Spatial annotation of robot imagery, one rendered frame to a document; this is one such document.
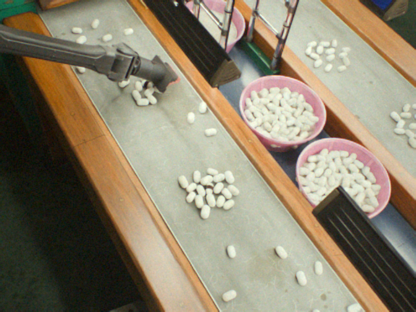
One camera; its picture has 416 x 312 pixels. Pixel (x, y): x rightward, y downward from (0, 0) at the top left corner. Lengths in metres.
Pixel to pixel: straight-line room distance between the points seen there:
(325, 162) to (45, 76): 0.87
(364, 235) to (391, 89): 0.88
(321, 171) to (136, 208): 0.53
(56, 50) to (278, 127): 0.66
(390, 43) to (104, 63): 1.04
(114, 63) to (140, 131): 0.22
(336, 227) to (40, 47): 0.74
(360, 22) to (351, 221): 1.10
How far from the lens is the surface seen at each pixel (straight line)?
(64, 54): 1.12
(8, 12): 1.66
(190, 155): 1.26
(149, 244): 1.10
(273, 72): 1.56
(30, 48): 1.09
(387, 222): 1.39
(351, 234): 0.84
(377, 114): 1.53
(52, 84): 1.41
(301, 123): 1.41
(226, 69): 0.99
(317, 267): 1.15
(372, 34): 1.77
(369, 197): 1.33
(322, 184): 1.29
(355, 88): 1.57
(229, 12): 1.24
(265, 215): 1.20
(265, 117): 1.38
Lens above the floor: 1.78
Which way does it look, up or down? 55 degrees down
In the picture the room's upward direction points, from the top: 11 degrees clockwise
